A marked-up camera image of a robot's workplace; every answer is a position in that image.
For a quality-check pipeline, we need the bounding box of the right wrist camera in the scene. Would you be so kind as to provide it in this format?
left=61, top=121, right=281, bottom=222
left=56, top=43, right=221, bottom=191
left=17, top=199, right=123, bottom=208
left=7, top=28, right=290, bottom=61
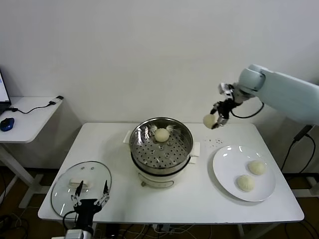
left=218, top=83, right=234, bottom=97

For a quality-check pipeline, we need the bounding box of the white electric cooker base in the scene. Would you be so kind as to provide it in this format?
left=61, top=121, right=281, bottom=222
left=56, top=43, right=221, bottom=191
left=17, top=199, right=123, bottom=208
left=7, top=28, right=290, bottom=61
left=132, top=154, right=197, bottom=190

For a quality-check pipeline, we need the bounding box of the black floor cable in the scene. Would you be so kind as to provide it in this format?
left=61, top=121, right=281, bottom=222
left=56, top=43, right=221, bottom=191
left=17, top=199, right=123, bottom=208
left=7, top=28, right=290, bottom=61
left=0, top=215, right=28, bottom=239

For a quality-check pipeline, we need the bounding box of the black adapter cable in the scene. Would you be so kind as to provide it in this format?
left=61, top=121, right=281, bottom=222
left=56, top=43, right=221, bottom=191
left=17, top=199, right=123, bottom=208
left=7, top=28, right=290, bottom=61
left=5, top=95, right=65, bottom=115

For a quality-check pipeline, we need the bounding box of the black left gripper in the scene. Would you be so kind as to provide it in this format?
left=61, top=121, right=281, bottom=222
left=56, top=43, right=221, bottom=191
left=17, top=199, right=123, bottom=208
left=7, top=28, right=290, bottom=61
left=71, top=180, right=111, bottom=229

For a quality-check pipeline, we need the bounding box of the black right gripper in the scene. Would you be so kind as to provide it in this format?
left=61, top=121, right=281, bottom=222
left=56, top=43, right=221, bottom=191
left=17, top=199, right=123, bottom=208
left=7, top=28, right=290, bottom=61
left=210, top=98, right=237, bottom=129

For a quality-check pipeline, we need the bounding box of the white power strip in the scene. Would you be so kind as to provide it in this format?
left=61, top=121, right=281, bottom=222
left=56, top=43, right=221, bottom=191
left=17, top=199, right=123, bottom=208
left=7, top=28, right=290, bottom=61
left=152, top=224, right=175, bottom=234

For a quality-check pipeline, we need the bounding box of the blue computer mouse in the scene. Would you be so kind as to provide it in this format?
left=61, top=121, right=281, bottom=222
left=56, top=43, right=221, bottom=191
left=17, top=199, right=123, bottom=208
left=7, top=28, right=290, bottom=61
left=0, top=117, right=16, bottom=132

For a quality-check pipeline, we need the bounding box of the stainless steel steamer basket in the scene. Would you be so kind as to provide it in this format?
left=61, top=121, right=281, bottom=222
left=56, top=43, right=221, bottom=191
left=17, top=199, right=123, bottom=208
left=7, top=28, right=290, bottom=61
left=123, top=117, right=201, bottom=175

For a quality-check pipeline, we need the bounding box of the white steamed baozi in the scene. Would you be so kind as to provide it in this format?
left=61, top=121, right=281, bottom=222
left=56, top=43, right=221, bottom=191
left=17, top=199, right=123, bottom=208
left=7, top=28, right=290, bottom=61
left=203, top=114, right=219, bottom=129
left=246, top=160, right=267, bottom=176
left=235, top=174, right=255, bottom=193
left=154, top=127, right=170, bottom=143

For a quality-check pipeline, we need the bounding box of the white laptop desk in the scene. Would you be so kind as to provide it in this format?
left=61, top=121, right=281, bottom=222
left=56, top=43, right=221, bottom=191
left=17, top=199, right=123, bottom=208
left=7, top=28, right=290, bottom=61
left=0, top=96, right=65, bottom=209

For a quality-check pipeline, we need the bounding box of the black power brick cable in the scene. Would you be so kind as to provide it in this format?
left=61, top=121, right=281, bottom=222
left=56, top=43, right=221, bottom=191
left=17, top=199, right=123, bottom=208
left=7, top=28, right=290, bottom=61
left=281, top=123, right=315, bottom=175

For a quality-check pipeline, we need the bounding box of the large white plate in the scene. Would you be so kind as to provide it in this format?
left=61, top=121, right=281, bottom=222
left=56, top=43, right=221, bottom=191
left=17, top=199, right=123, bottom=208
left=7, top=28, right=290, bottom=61
left=212, top=145, right=277, bottom=202

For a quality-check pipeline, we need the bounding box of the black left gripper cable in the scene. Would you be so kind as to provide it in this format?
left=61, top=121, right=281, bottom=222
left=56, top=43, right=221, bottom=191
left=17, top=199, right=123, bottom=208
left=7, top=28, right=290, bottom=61
left=61, top=210, right=77, bottom=231

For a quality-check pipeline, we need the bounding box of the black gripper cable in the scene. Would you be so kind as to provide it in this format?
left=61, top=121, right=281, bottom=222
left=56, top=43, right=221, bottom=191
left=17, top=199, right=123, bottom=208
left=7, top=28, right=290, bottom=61
left=61, top=210, right=77, bottom=231
left=230, top=99, right=265, bottom=118

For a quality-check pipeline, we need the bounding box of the round glass pot lid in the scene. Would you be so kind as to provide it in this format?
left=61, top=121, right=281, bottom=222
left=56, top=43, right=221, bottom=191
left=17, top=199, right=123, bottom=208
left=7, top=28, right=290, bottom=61
left=50, top=161, right=113, bottom=220

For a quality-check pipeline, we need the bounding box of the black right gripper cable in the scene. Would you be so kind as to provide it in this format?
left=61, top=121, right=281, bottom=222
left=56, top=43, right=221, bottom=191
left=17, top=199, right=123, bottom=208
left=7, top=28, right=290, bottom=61
left=230, top=99, right=265, bottom=118

